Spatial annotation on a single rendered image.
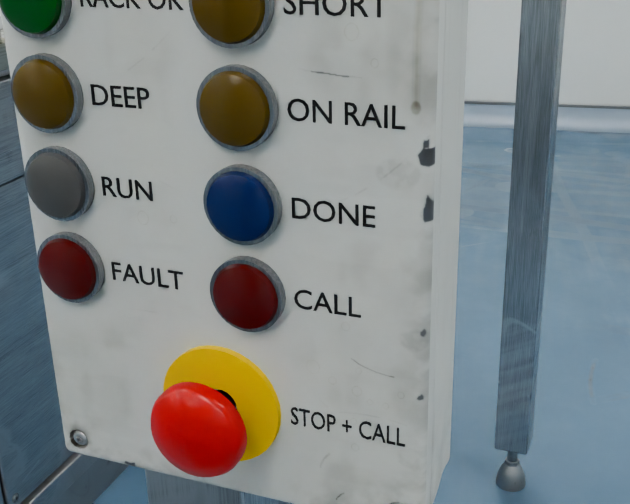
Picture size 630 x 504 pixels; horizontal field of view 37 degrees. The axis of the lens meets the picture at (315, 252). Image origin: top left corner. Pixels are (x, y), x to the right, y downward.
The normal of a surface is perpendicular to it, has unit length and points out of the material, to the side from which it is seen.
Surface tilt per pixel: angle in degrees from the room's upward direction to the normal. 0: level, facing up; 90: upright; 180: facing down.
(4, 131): 90
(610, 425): 0
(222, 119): 92
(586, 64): 90
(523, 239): 88
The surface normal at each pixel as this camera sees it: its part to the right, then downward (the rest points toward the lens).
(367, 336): -0.37, 0.37
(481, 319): -0.02, -0.92
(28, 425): 0.93, 0.12
